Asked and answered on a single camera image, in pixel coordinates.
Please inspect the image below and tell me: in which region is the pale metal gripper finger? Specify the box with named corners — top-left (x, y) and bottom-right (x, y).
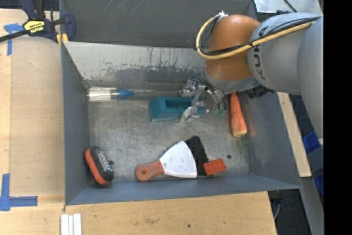
top-left (180, 79), bottom-right (206, 99)
top-left (180, 95), bottom-right (201, 123)

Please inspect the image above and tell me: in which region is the teal hollow block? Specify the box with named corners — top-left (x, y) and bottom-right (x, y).
top-left (148, 95), bottom-right (207, 123)

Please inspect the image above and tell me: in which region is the orange toy carrot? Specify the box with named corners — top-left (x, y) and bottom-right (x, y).
top-left (229, 92), bottom-right (248, 138)

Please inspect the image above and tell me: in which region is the black flat wedge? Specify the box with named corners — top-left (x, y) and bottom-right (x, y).
top-left (184, 135), bottom-right (210, 176)

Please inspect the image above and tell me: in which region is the red toy brick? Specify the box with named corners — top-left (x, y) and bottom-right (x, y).
top-left (202, 158), bottom-right (227, 177)

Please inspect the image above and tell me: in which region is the grey metal bin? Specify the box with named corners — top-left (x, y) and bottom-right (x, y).
top-left (57, 0), bottom-right (304, 206)

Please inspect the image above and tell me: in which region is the clear tube with blue cap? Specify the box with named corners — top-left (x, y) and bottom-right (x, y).
top-left (87, 86), bottom-right (135, 103)

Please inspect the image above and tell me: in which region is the orange and black work light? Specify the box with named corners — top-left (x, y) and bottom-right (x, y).
top-left (84, 145), bottom-right (115, 186)

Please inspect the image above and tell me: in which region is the pale wood board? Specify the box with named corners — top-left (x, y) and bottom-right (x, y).
top-left (9, 10), bottom-right (67, 198)

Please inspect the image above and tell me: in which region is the orange-handled white scraper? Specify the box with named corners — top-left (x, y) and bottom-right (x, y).
top-left (134, 140), bottom-right (199, 183)

